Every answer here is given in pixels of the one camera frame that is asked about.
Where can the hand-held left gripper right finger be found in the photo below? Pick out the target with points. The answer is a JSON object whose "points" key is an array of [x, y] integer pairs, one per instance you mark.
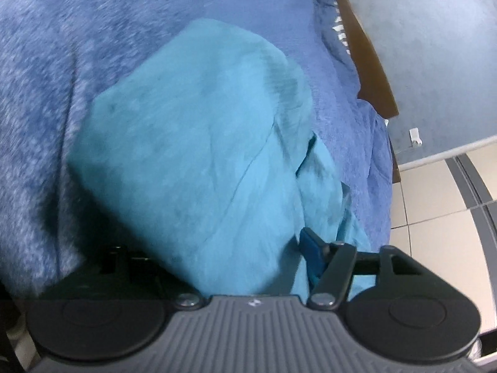
{"points": [[310, 252]]}

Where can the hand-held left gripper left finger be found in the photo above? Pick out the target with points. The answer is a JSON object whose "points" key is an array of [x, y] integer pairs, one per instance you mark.
{"points": [[143, 268]]}

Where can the teal hooded jacket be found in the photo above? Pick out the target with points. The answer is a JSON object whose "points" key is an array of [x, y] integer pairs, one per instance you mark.
{"points": [[186, 143]]}

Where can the wooden bed headboard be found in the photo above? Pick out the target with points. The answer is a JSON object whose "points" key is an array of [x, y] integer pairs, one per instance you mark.
{"points": [[372, 70]]}

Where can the blue fleece blanket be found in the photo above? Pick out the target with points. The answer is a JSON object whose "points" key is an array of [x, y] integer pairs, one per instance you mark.
{"points": [[58, 66]]}

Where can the striped pillow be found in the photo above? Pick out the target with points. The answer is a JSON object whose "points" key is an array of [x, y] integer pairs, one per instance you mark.
{"points": [[339, 27]]}

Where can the white wall socket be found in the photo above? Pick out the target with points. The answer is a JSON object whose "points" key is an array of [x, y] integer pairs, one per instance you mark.
{"points": [[416, 136]]}

